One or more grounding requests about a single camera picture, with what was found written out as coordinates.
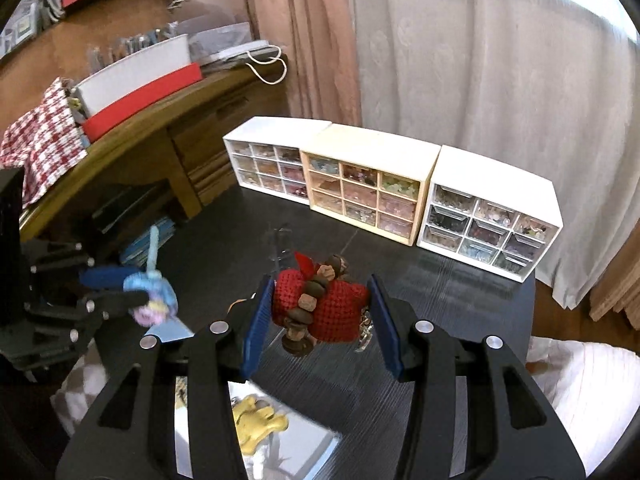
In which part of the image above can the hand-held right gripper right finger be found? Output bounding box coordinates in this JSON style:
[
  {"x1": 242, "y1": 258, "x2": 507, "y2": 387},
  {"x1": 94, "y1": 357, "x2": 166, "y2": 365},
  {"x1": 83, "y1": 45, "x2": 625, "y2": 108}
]
[{"x1": 369, "y1": 273, "x2": 586, "y2": 480}]

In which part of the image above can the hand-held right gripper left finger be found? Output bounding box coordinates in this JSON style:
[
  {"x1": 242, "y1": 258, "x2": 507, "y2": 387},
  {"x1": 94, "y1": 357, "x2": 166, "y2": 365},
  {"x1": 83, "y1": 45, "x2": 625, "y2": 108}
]
[{"x1": 55, "y1": 275, "x2": 276, "y2": 480}]

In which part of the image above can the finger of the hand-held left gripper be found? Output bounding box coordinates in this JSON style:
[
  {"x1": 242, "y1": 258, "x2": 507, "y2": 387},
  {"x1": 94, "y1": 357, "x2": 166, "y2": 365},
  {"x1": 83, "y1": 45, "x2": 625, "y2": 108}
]
[
  {"x1": 22, "y1": 240, "x2": 133, "y2": 294},
  {"x1": 20, "y1": 290, "x2": 151, "y2": 361}
]

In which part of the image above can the light blue crochet keychain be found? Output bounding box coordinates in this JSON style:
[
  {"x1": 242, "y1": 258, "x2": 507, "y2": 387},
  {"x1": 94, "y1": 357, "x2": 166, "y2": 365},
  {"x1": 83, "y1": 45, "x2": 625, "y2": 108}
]
[{"x1": 122, "y1": 225, "x2": 182, "y2": 329}]

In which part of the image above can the red crochet pouch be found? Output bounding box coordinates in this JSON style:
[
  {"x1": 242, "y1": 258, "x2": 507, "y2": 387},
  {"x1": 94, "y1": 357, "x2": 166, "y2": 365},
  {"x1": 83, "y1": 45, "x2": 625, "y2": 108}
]
[{"x1": 270, "y1": 252, "x2": 374, "y2": 346}]

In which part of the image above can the brown wooden bead bracelet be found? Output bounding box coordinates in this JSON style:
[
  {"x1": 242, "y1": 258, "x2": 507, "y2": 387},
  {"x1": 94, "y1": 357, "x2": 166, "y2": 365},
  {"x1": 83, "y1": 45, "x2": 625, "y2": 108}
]
[{"x1": 280, "y1": 255, "x2": 352, "y2": 358}]

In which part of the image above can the silver metal clasp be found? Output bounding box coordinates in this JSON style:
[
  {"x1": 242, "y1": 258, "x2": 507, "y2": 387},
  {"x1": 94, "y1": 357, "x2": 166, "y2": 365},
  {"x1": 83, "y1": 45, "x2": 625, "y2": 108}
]
[{"x1": 352, "y1": 309, "x2": 377, "y2": 356}]

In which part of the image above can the stack of blue books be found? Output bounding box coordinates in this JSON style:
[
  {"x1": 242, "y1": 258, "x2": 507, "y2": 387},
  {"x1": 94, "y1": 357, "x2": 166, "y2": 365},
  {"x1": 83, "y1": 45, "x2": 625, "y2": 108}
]
[{"x1": 119, "y1": 215, "x2": 177, "y2": 267}]

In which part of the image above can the light blue paper card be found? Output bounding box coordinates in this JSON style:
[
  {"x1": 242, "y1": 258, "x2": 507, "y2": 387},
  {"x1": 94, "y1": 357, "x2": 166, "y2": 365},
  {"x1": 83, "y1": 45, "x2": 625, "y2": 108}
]
[{"x1": 149, "y1": 316, "x2": 195, "y2": 345}]

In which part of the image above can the dark book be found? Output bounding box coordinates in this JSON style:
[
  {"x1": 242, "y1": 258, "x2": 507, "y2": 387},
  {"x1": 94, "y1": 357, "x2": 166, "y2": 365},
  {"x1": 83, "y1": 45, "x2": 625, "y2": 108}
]
[{"x1": 92, "y1": 184, "x2": 174, "y2": 235}]

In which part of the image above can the clear acrylic stand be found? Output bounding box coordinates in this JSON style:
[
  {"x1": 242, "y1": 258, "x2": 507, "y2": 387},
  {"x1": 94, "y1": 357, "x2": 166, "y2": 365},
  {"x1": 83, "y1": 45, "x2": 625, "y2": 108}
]
[{"x1": 266, "y1": 224, "x2": 302, "y2": 272}]

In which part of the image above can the yellow crochet charm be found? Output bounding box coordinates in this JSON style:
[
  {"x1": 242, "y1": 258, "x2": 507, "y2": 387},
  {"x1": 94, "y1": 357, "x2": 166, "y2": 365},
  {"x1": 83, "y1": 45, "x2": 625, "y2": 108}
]
[{"x1": 232, "y1": 395, "x2": 291, "y2": 456}]

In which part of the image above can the beige checked cushion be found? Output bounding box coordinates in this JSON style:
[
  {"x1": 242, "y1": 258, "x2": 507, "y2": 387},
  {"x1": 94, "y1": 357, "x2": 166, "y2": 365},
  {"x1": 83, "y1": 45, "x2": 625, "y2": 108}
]
[{"x1": 49, "y1": 344, "x2": 110, "y2": 437}]

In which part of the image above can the clear plastic tray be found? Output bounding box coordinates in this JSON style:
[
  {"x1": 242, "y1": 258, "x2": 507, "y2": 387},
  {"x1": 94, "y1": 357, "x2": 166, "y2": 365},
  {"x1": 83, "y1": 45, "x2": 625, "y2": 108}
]
[{"x1": 172, "y1": 377, "x2": 344, "y2": 480}]

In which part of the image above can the red checkered cloth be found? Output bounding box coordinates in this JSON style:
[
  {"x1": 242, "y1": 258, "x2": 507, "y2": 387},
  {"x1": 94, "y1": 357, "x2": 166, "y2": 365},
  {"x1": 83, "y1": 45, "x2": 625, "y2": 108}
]
[{"x1": 0, "y1": 77, "x2": 90, "y2": 209}]

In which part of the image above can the beige drawer organizer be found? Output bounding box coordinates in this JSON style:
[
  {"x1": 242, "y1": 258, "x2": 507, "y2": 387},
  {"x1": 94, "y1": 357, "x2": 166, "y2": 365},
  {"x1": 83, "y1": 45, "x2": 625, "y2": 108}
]
[{"x1": 299, "y1": 124, "x2": 442, "y2": 247}]

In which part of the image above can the large white drawer organizer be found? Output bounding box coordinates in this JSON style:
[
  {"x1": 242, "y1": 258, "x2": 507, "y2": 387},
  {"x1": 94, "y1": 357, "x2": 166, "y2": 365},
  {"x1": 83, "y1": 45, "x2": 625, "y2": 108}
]
[{"x1": 416, "y1": 145, "x2": 565, "y2": 281}]

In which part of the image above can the small white drawer organizer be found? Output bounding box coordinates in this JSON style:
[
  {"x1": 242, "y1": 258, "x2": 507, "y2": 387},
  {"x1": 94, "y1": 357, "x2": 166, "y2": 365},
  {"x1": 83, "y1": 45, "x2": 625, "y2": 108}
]
[{"x1": 222, "y1": 116, "x2": 332, "y2": 206}]

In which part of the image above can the wooden desk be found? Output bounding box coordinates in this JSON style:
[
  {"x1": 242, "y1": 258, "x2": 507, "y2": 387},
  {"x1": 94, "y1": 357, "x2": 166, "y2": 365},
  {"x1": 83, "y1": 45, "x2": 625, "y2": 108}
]
[{"x1": 0, "y1": 0, "x2": 292, "y2": 247}]

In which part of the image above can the white and red box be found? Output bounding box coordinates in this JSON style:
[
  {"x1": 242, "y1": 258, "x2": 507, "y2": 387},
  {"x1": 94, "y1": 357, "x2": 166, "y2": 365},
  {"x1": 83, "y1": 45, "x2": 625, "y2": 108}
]
[{"x1": 74, "y1": 33, "x2": 206, "y2": 142}]

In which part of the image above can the white bedding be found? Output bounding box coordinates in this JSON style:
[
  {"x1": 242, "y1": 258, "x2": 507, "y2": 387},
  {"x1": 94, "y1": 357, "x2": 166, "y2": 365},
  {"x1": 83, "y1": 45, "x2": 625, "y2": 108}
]
[{"x1": 524, "y1": 334, "x2": 629, "y2": 477}]

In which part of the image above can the row of clear packets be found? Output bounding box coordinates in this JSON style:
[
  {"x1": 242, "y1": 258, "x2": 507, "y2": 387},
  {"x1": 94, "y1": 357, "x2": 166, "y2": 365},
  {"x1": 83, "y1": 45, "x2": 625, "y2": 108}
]
[{"x1": 87, "y1": 22, "x2": 182, "y2": 75}]

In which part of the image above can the white sheer curtain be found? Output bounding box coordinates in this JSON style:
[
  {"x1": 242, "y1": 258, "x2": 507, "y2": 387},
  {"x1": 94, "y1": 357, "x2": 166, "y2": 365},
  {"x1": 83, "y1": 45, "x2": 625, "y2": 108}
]
[{"x1": 344, "y1": 0, "x2": 640, "y2": 312}]

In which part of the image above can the white bag with rope handles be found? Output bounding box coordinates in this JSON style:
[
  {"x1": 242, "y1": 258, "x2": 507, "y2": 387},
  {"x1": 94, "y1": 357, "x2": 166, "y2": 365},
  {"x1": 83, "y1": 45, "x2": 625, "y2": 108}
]
[{"x1": 191, "y1": 22, "x2": 289, "y2": 87}]

